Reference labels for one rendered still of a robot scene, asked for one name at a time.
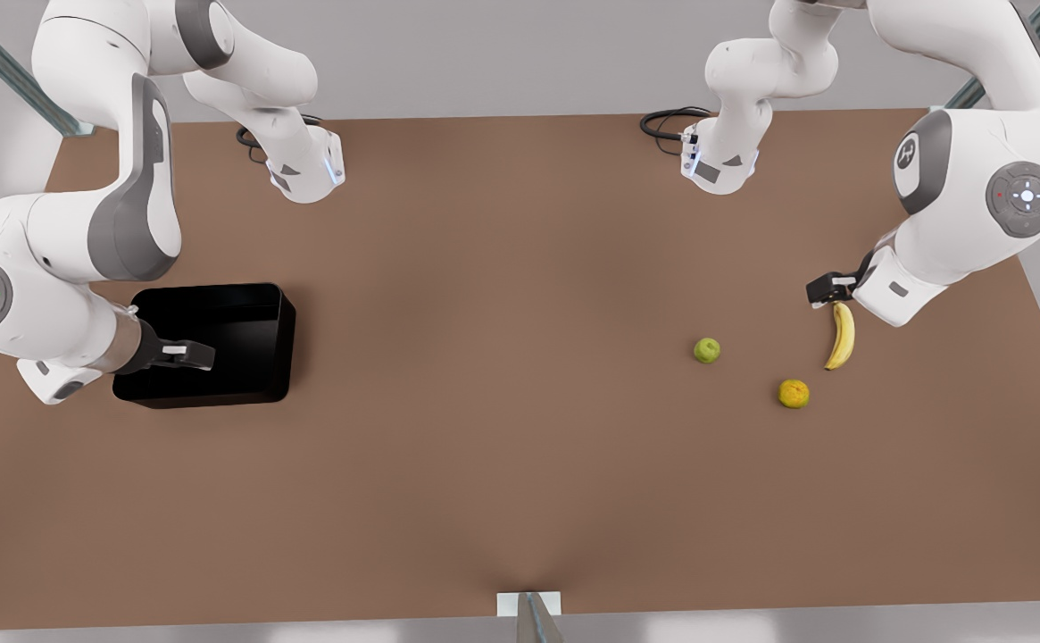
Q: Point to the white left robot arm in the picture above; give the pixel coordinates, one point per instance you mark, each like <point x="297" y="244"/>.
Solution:
<point x="975" y="179"/>

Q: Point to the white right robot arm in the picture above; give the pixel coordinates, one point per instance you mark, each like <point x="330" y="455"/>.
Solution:
<point x="82" y="232"/>

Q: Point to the black storage box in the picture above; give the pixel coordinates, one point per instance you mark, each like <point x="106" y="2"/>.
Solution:
<point x="234" y="344"/>

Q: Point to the green apple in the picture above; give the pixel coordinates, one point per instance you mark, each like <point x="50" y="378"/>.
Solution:
<point x="707" y="350"/>

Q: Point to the yellow banana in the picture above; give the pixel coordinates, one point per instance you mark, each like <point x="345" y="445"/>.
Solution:
<point x="842" y="335"/>

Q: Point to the orange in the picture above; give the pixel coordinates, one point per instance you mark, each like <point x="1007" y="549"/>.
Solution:
<point x="794" y="394"/>

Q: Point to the silver frame post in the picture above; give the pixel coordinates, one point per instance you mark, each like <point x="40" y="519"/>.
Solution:
<point x="1010" y="54"/>
<point x="11" y="71"/>
<point x="533" y="618"/>

